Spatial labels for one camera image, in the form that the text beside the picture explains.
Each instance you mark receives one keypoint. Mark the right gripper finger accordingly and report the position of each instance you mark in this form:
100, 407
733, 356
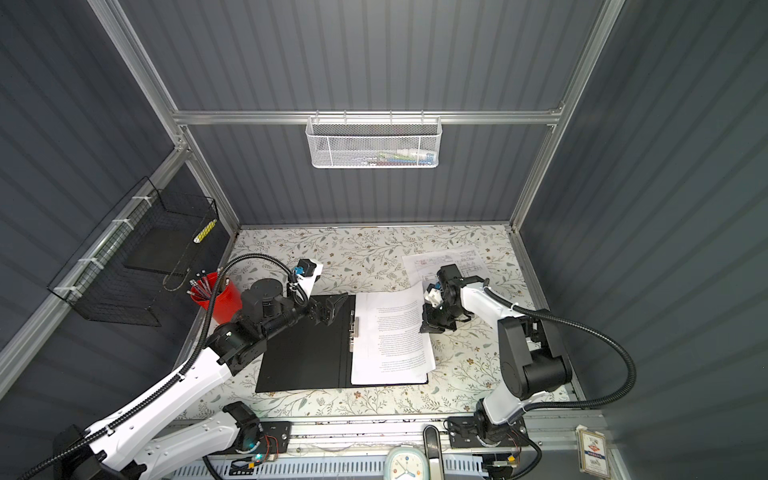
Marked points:
451, 323
429, 321

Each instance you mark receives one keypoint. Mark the printed paper sheet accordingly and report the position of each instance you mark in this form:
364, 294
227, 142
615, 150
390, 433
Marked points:
389, 348

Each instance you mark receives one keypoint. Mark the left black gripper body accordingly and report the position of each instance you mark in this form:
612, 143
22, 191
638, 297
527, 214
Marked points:
291, 315

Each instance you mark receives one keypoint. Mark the red pencil cup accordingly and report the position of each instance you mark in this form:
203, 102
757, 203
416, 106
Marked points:
227, 296

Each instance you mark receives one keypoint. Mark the white wire mesh basket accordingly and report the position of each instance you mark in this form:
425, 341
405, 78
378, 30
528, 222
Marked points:
388, 145

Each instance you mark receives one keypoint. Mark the black handle tool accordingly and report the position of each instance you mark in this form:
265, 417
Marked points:
433, 452

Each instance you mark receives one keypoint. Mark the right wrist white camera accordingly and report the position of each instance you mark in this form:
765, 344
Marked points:
433, 297

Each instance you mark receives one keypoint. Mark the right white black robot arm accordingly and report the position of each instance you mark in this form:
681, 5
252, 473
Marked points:
532, 357

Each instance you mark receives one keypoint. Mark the card box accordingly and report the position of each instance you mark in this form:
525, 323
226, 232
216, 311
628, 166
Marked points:
593, 453

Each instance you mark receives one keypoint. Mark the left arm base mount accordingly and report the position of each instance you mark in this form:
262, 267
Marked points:
273, 440

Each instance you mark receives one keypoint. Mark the small white clock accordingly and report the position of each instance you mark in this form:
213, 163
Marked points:
406, 463

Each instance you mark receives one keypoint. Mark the black wire mesh basket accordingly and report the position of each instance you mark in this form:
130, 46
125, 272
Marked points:
138, 271

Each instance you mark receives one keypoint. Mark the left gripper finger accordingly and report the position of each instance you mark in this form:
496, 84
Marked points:
332, 303
327, 317

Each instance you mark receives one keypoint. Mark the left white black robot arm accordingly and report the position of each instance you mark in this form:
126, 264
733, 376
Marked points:
130, 444

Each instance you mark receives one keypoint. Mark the orange black file folder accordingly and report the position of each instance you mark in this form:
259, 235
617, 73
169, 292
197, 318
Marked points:
310, 356

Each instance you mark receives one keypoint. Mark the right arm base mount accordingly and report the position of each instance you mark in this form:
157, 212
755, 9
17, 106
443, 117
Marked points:
467, 432

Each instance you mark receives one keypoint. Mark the paper sheet with technical drawing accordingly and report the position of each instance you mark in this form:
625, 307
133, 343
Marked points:
423, 268

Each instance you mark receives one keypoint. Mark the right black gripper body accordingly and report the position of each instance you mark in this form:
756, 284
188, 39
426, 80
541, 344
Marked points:
436, 316

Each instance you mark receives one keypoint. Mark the yellow marker in black basket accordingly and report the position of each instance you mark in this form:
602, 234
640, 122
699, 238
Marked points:
205, 231

